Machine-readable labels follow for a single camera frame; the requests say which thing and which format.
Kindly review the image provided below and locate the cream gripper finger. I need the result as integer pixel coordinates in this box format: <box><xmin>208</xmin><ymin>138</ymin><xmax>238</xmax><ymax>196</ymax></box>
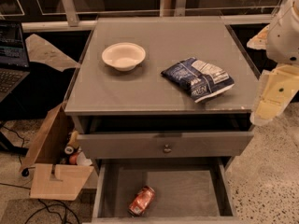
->
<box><xmin>250</xmin><ymin>63</ymin><xmax>299</xmax><ymax>126</ymax></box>
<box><xmin>247</xmin><ymin>25</ymin><xmax>269</xmax><ymax>49</ymax></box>

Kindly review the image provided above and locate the red coke can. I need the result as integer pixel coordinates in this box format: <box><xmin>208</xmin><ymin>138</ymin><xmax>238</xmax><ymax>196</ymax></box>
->
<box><xmin>128</xmin><ymin>186</ymin><xmax>155</xmax><ymax>217</ymax></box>

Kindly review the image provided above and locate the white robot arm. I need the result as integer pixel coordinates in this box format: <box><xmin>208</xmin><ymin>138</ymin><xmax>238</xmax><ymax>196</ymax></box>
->
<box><xmin>247</xmin><ymin>0</ymin><xmax>299</xmax><ymax>126</ymax></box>

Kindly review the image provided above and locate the grey top drawer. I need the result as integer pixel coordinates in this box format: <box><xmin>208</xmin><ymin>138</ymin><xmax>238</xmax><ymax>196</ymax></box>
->
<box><xmin>78</xmin><ymin>132</ymin><xmax>253</xmax><ymax>159</ymax></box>

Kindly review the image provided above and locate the grey drawer cabinet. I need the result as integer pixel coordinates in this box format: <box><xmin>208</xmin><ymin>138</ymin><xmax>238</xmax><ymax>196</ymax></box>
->
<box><xmin>64</xmin><ymin>15</ymin><xmax>262</xmax><ymax>224</ymax></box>

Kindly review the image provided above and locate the round metal drawer knob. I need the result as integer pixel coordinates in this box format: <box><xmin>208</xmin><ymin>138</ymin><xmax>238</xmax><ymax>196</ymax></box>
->
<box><xmin>163</xmin><ymin>145</ymin><xmax>172</xmax><ymax>154</ymax></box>

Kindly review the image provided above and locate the open grey middle drawer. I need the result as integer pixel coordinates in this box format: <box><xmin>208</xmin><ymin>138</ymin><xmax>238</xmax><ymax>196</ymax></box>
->
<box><xmin>92</xmin><ymin>158</ymin><xmax>241</xmax><ymax>224</ymax></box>

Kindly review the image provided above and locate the blue chip bag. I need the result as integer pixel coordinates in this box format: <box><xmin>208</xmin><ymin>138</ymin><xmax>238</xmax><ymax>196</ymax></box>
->
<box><xmin>161</xmin><ymin>57</ymin><xmax>235</xmax><ymax>103</ymax></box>

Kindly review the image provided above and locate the white paper bowl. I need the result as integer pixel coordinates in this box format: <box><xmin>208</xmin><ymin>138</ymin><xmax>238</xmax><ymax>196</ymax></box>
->
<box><xmin>102</xmin><ymin>42</ymin><xmax>146</xmax><ymax>71</ymax></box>

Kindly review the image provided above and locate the small bottle in box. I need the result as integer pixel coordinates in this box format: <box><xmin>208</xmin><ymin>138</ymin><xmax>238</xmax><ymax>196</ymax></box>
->
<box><xmin>64</xmin><ymin>131</ymin><xmax>79</xmax><ymax>155</ymax></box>

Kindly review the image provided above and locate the orange ball in box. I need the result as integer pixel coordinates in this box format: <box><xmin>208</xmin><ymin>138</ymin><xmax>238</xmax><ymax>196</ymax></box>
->
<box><xmin>69</xmin><ymin>153</ymin><xmax>78</xmax><ymax>165</ymax></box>

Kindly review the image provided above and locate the brown cardboard box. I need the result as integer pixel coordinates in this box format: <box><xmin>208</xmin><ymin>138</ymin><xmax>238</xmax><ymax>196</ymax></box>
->
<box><xmin>20</xmin><ymin>105</ymin><xmax>93</xmax><ymax>201</ymax></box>

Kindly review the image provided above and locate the black laptop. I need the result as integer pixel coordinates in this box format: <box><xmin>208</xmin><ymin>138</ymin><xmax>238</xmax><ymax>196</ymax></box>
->
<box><xmin>0</xmin><ymin>20</ymin><xmax>30</xmax><ymax>102</ymax></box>

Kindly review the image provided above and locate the metal railing frame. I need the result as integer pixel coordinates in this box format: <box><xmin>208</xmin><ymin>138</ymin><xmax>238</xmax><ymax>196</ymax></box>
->
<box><xmin>0</xmin><ymin>0</ymin><xmax>299</xmax><ymax>34</ymax></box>

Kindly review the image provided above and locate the black floor cable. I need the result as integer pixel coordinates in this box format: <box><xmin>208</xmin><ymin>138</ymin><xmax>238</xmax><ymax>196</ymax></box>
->
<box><xmin>0</xmin><ymin>123</ymin><xmax>81</xmax><ymax>224</ymax></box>

